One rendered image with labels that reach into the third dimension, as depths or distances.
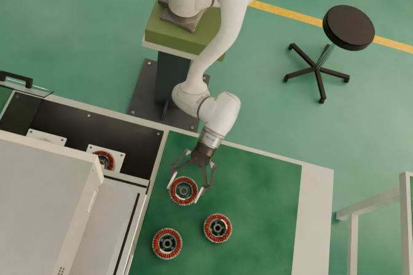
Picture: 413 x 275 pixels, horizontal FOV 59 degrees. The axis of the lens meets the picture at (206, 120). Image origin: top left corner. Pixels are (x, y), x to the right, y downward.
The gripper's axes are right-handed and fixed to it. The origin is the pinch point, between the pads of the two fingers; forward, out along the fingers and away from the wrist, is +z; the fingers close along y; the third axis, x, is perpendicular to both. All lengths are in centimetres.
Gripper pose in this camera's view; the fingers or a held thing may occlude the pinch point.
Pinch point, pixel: (183, 190)
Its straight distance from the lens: 144.1
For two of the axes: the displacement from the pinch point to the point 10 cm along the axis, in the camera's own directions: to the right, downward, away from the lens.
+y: 8.9, 4.6, -0.5
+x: 0.7, -0.5, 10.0
